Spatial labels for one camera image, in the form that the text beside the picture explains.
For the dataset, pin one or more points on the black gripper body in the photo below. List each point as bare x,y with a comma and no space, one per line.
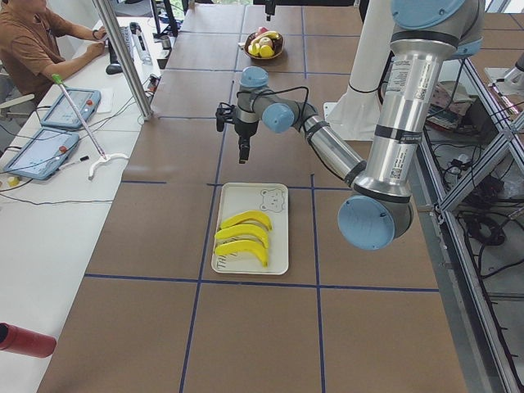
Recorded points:
245,130

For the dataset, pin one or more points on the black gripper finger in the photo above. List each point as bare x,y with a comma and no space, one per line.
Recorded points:
244,151

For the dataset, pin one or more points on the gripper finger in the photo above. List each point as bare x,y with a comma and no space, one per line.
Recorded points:
269,9

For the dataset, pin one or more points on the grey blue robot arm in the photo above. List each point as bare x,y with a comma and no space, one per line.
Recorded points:
425,35

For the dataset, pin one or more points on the brown woven fruit basket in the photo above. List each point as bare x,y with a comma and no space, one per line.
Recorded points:
278,46

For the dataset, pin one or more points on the yellow lemon in basket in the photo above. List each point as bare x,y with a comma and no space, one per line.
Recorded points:
266,51

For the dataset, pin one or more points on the yellow starfruit in basket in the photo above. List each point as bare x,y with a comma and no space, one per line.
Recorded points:
254,49

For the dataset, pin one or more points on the white rectangular bear plate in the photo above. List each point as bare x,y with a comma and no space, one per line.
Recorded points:
270,198

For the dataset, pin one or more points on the red apple right side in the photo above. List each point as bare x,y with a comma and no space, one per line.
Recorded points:
261,30

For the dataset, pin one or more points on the metal cup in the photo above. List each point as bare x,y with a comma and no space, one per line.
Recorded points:
165,42

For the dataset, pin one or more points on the white paper sheet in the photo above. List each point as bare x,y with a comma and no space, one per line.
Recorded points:
106,101

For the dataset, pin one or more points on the black computer mouse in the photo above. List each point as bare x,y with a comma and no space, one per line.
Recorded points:
113,69

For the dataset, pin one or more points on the upper blue teach pendant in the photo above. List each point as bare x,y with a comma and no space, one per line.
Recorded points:
61,115

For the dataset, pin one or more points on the blue teach pendant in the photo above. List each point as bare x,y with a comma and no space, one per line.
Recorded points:
43,154
61,115

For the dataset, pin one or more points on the lower blue teach pendant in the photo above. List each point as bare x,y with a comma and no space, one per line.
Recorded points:
43,154

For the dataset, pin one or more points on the stack of books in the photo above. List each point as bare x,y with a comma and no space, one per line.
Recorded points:
448,105

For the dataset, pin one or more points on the seated person brown shirt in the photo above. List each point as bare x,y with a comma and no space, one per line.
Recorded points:
29,50

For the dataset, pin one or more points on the small yellow tape roll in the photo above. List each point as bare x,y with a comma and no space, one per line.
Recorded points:
13,181

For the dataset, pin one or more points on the red cylinder bottle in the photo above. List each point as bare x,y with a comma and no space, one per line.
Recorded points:
26,342

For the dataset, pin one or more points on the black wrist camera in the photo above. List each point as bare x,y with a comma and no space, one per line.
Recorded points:
225,114

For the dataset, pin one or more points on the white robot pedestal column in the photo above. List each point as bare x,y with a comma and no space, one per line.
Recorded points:
355,115

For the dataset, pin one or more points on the aluminium frame post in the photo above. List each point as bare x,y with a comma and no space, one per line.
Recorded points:
110,22

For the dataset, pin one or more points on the aluminium side table frame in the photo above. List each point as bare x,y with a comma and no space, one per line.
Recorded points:
473,178

